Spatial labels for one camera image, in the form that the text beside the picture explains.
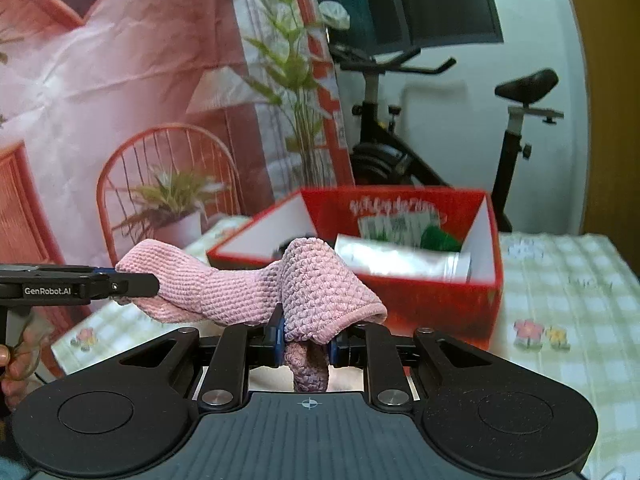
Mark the pink knitted cloth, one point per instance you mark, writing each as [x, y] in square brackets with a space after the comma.
[320, 285]

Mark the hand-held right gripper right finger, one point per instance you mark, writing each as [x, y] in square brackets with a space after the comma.
[334, 352]

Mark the checked bunny print tablecloth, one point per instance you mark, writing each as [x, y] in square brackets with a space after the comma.
[575, 285]

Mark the white plastic bag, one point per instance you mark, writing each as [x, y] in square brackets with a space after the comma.
[334, 12]

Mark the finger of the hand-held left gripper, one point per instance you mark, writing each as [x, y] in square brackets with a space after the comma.
[130, 286]

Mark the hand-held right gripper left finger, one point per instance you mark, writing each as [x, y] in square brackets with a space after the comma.
[278, 347]

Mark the person's left hand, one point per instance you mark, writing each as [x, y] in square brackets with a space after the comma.
[20, 370]

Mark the red cardboard box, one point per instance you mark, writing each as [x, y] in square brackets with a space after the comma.
[425, 305]

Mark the silver white packet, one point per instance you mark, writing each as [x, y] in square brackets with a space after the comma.
[400, 260]

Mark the green packet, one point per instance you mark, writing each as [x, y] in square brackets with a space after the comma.
[437, 237]

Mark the pink printed backdrop cloth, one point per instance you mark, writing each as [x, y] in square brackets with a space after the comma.
[150, 60]

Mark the wooden door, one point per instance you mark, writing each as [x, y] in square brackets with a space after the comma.
[615, 110]

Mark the black exercise bike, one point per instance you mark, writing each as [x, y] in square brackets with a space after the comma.
[380, 160]

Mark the dark framed window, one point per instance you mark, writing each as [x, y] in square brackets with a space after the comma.
[440, 5]

